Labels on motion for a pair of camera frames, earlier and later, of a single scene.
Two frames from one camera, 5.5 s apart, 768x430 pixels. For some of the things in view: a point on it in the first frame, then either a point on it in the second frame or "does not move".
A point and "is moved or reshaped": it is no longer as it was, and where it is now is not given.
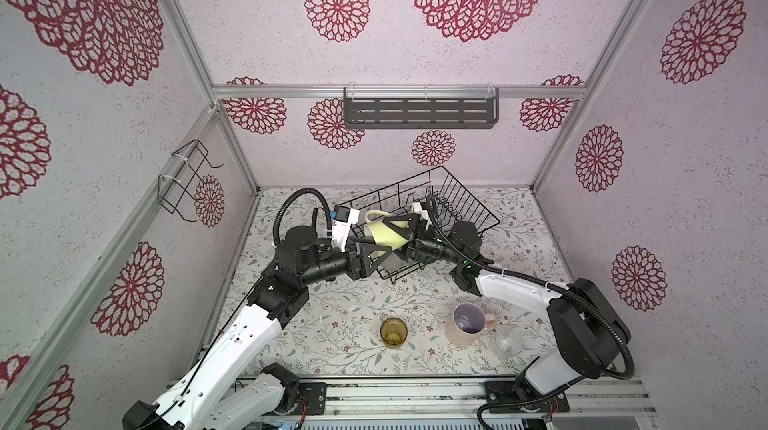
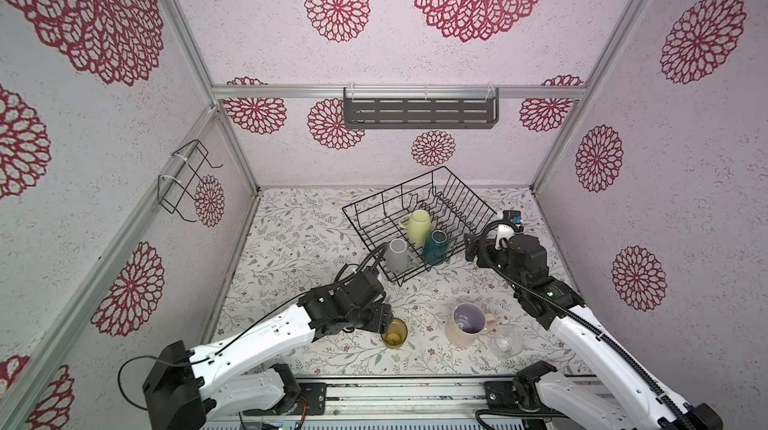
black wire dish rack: (446, 198) does not move
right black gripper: (415, 250) to (488, 248)
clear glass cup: (508, 339) does not move
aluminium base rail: (470, 400) does not move
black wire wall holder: (181, 169) does not move
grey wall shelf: (420, 107) does not move
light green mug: (380, 233) is moved or reshaped
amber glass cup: (393, 332) does not move
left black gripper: (359, 265) to (382, 316)
